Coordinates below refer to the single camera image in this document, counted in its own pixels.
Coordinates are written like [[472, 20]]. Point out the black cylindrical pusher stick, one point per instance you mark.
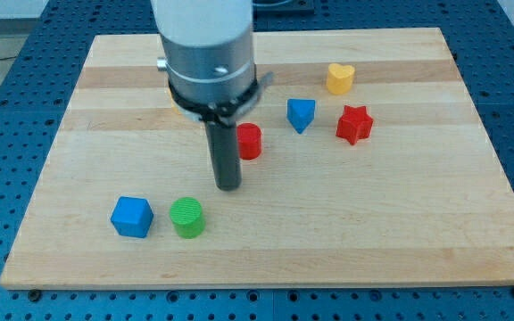
[[223, 147]]

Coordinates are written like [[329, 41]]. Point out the blue triangle block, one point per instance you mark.
[[300, 113]]

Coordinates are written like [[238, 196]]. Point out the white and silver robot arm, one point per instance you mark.
[[212, 75]]

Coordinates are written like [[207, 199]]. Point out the red star block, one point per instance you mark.
[[354, 124]]

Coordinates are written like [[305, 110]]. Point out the red cylinder block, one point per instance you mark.
[[249, 138]]

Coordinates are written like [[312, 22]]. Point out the green cylinder block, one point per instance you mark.
[[186, 215]]

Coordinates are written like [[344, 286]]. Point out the blue cube block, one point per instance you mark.
[[132, 217]]

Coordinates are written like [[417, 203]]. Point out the yellow heart block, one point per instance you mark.
[[339, 78]]

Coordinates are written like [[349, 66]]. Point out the wooden board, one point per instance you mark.
[[422, 202]]

